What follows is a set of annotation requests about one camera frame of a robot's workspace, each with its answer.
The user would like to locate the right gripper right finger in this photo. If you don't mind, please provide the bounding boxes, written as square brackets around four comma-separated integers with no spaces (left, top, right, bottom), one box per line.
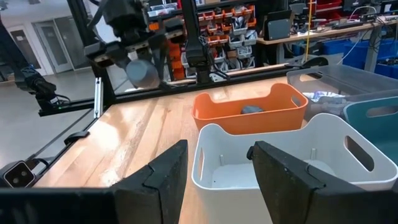
[247,140,398,224]

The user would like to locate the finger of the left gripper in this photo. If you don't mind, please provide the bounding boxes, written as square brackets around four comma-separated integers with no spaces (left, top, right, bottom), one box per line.
[116,52,133,74]
[150,33,169,88]

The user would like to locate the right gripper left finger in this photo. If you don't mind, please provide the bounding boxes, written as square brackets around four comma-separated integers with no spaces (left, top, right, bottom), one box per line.
[0,139,189,224]

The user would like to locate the small white blue toothpaste tube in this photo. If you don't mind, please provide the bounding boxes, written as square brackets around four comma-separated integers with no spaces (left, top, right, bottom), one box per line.
[306,90,332,102]

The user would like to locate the silver aluminium extrusion bar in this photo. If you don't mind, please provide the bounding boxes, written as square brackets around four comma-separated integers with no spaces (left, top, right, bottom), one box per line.
[93,77,103,119]

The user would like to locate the white plastic bin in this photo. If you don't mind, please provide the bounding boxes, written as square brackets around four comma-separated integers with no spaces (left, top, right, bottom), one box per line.
[191,113,398,224]

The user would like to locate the grey glass double door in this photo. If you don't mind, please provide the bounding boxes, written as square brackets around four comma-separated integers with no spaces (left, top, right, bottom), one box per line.
[32,17,90,74]

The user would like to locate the shelf of small parts bins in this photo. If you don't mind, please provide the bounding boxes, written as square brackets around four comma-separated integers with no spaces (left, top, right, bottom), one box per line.
[149,4,259,78]

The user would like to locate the orange plastic bin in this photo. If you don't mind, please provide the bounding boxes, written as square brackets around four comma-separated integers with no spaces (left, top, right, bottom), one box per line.
[192,83,309,135]

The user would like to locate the teal plastic bin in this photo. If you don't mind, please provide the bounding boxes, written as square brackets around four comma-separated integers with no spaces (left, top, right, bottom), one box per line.
[343,96,398,166]

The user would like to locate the black monitor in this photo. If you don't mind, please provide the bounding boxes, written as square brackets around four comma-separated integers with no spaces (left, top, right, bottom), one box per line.
[264,9,293,41]

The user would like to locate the grey translucent plastic bin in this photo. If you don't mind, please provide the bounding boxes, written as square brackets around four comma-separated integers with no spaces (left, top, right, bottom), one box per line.
[286,64,398,121]

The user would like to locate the blue storage crates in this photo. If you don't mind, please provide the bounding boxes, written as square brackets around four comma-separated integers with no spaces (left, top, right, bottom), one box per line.
[320,39,398,78]

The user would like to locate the wooden workbench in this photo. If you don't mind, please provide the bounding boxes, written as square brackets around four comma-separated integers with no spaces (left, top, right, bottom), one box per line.
[256,18,398,72]

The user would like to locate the black aluminium table frame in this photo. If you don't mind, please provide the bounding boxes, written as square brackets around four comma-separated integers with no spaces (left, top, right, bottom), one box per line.
[27,0,329,162]

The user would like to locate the black camera cable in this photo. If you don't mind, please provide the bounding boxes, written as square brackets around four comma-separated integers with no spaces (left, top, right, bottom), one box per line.
[26,157,50,170]

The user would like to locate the black frame bracket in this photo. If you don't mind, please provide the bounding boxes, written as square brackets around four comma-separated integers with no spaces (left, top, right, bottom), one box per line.
[63,130,91,146]

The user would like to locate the black depth camera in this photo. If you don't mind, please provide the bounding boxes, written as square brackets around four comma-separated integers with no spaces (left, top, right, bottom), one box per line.
[0,160,37,189]

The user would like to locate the thin yellow cable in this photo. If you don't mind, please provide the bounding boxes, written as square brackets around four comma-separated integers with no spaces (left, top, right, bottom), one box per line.
[305,0,312,63]

